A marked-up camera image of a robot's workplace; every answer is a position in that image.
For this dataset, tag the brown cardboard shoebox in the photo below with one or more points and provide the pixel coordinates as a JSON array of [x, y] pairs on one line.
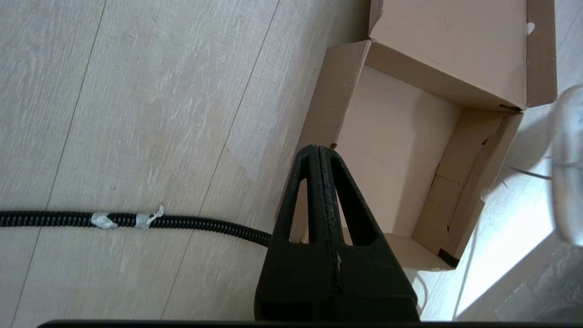
[[391, 150]]

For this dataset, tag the clear plastic container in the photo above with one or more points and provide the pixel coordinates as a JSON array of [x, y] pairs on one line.
[[568, 168]]

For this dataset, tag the brown cardboard shoebox lid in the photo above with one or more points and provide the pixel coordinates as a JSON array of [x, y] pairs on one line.
[[455, 50]]

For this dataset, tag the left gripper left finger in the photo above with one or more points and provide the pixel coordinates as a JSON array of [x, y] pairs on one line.
[[291, 273]]

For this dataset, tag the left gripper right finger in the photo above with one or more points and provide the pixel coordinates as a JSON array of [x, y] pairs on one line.
[[364, 278]]

